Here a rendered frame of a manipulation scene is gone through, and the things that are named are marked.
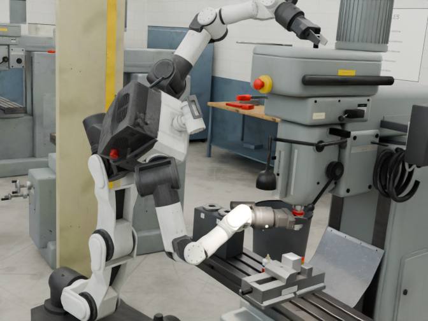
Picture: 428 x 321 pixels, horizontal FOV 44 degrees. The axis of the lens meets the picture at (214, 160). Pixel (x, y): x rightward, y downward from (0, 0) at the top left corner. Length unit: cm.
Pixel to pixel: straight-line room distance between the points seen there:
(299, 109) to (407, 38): 506
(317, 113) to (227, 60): 750
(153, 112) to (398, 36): 529
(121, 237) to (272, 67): 98
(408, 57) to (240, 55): 321
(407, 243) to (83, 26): 217
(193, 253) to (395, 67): 537
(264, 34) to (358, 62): 667
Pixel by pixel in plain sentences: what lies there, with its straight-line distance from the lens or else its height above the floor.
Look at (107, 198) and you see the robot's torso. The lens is 220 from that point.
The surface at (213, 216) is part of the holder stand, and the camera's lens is 241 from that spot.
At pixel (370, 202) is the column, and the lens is 233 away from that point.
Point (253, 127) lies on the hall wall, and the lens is 876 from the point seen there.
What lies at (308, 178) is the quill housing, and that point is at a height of 143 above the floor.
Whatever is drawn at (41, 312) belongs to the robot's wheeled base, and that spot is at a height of 57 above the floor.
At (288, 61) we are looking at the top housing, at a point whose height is 184.
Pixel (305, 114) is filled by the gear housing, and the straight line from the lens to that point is 185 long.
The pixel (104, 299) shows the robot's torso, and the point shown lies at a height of 75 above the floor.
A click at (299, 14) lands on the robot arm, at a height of 200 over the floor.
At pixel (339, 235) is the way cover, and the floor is 108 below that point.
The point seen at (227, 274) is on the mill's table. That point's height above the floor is 91.
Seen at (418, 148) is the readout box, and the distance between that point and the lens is 197.
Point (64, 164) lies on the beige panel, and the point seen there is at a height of 107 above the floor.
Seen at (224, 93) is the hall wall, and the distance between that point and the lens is 936.
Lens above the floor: 191
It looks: 13 degrees down
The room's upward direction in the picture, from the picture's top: 4 degrees clockwise
